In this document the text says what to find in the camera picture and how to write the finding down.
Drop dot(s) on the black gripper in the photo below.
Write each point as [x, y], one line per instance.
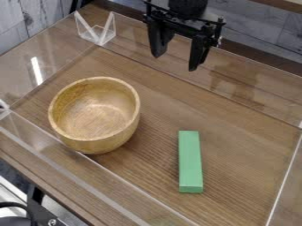
[186, 17]

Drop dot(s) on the green rectangular block stick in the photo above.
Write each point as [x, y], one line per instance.
[190, 162]

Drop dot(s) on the wooden bowl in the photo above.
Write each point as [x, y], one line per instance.
[94, 114]

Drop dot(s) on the clear acrylic corner bracket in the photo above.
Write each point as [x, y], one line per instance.
[96, 34]

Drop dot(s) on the clear acrylic tray enclosure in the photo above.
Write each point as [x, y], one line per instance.
[242, 104]

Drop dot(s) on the black table leg frame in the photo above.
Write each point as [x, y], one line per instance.
[50, 213]

